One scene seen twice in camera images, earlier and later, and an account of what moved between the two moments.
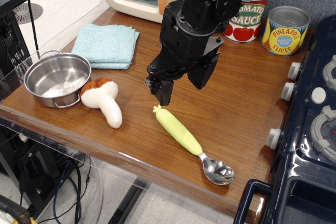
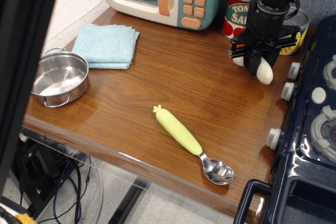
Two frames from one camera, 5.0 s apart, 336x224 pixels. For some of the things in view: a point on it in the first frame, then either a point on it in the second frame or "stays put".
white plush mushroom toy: (101, 93) -> (264, 73)
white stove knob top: (293, 70) stays put
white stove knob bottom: (273, 138) stays put
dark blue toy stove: (301, 188) stays put
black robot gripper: (180, 53) -> (266, 30)
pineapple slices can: (285, 30) stays put
